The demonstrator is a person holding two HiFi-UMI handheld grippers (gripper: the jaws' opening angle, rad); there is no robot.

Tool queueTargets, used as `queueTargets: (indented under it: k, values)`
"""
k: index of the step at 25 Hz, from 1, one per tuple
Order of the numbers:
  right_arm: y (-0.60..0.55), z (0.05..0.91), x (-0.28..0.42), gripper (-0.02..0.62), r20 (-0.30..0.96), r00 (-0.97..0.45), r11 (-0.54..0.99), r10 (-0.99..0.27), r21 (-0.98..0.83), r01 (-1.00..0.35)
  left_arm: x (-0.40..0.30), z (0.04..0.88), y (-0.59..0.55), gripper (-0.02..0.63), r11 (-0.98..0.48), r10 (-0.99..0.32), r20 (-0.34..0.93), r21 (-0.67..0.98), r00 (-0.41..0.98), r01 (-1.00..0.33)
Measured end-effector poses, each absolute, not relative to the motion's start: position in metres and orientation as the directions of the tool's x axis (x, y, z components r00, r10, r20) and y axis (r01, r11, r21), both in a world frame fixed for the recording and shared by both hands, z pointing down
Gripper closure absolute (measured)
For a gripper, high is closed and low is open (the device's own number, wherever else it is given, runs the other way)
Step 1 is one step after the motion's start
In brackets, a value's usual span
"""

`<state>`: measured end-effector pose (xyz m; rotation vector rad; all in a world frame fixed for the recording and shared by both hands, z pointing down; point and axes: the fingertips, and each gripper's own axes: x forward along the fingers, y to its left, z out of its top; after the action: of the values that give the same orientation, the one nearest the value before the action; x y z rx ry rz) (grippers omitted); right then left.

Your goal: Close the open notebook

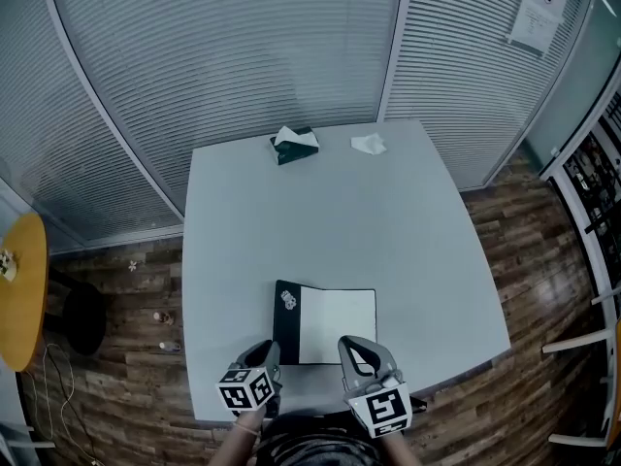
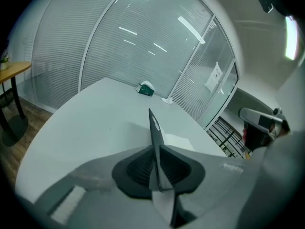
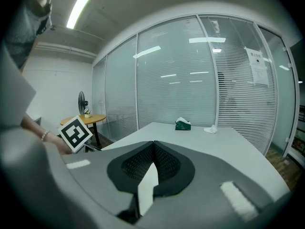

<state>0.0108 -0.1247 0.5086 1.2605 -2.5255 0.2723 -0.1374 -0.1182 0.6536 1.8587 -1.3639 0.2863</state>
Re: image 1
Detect black display shelf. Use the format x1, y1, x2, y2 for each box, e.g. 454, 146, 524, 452
562, 89, 621, 310

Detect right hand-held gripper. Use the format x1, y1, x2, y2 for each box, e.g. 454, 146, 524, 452
337, 335, 414, 440

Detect person's left forearm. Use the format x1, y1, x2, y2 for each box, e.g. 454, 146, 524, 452
208, 408, 267, 466

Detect white furniture leg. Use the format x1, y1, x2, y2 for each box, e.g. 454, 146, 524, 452
0, 422, 57, 450

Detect white paper notice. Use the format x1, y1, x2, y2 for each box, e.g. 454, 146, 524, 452
507, 0, 572, 57

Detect round wooden table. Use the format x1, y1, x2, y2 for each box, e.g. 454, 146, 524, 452
0, 212, 108, 373

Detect person's dark clothing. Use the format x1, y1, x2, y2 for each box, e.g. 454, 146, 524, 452
254, 413, 384, 466

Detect small potted white flowers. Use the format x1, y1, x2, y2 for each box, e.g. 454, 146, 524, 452
0, 248, 18, 283

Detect black notebook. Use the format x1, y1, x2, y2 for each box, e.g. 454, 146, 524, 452
272, 279, 378, 366

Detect white cable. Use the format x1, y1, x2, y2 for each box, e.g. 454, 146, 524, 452
28, 341, 75, 455

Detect crumpled white tissue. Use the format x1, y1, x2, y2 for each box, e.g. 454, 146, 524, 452
349, 132, 388, 156

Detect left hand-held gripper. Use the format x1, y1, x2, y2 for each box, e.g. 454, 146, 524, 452
215, 339, 285, 419

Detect dark green tissue box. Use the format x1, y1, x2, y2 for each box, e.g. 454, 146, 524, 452
269, 125, 320, 166

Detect person's right forearm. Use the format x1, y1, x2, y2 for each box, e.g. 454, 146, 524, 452
377, 429, 413, 466

